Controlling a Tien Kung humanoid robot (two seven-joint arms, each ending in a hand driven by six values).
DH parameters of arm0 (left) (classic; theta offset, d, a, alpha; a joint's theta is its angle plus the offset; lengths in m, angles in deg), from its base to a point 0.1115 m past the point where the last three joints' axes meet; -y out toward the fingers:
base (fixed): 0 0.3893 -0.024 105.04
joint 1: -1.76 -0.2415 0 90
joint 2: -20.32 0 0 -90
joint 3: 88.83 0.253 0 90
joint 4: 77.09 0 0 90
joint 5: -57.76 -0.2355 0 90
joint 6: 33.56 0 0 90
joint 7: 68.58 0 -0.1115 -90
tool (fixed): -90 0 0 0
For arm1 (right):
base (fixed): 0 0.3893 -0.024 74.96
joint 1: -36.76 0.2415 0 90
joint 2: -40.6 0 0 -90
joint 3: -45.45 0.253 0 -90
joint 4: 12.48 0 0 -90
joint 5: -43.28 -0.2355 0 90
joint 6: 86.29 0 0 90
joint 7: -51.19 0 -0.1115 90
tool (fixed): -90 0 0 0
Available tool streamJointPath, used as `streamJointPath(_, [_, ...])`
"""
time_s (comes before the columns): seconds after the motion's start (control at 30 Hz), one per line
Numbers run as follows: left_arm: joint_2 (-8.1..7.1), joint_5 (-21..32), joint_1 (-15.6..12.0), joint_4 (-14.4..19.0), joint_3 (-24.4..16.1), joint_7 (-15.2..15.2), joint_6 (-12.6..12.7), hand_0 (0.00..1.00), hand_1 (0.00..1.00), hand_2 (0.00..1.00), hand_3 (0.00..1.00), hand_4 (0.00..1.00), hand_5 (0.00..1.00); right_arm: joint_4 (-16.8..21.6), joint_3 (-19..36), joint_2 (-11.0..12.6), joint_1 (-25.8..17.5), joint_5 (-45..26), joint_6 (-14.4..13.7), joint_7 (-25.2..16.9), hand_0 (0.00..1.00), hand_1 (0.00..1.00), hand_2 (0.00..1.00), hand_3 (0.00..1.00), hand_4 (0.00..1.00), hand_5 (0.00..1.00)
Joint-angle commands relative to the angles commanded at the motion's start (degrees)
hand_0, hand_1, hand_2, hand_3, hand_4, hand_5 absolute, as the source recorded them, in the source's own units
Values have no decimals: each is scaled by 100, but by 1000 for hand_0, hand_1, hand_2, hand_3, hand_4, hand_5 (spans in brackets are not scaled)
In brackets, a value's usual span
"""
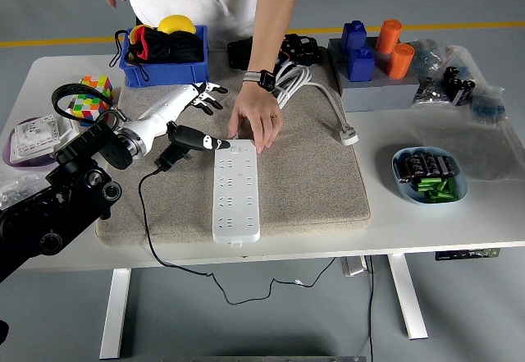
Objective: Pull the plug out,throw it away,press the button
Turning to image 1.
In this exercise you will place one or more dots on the person's left hand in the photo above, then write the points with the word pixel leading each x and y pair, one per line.
pixel 258 111

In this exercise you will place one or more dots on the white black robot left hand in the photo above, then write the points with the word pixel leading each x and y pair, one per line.
pixel 164 109

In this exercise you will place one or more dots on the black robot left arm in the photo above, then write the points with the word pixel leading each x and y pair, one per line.
pixel 61 198

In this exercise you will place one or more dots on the person's left forearm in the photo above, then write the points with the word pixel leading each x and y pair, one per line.
pixel 272 21

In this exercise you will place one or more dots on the black wrist watch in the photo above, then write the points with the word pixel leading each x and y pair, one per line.
pixel 264 79

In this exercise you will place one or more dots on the blue plastic bin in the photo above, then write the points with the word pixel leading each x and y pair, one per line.
pixel 164 74

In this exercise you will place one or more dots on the colourful puzzle cube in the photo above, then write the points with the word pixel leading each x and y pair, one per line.
pixel 97 86

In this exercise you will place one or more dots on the yellow ball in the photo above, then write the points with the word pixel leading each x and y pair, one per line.
pixel 176 23

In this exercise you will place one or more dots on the black electronic device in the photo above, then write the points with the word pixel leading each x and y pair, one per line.
pixel 303 50

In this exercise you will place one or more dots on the grey-brown mat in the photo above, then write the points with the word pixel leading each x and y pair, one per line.
pixel 307 181

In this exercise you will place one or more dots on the blue peg block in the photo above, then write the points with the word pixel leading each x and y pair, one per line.
pixel 352 35
pixel 361 64

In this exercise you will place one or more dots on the grey block base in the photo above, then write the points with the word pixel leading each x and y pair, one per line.
pixel 377 95

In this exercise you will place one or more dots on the orange cylinder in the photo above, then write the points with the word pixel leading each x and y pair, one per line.
pixel 387 35
pixel 401 60

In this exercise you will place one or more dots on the purple bowl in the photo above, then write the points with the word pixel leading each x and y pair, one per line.
pixel 24 166

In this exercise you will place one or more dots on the black capacitor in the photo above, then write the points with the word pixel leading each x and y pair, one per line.
pixel 420 165
pixel 405 170
pixel 432 164
pixel 446 166

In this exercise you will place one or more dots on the clear bag of screws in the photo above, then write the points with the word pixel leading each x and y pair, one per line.
pixel 16 185

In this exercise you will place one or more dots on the light blue dish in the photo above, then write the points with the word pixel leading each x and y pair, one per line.
pixel 404 194

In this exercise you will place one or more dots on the clear bag of silver parts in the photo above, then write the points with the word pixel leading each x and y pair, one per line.
pixel 428 91

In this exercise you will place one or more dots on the clear bag of blue parts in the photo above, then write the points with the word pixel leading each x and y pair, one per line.
pixel 428 56

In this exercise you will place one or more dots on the silver box under table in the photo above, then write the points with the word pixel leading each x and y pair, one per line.
pixel 353 266

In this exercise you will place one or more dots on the green battery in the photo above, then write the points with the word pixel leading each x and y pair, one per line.
pixel 427 184
pixel 439 198
pixel 449 186

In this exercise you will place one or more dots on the clear bag of black capacitors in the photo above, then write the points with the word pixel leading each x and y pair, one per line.
pixel 459 85

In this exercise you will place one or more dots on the white table leg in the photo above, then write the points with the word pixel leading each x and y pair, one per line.
pixel 408 296
pixel 116 312

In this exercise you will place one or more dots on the clear bag of blue components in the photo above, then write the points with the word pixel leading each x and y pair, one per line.
pixel 488 107

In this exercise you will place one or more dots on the large empty clear bag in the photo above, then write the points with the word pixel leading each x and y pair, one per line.
pixel 492 152

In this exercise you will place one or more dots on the black table control panel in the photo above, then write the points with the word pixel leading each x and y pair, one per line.
pixel 467 254

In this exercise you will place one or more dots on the white wall socket panel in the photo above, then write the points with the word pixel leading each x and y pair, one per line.
pixel 37 136

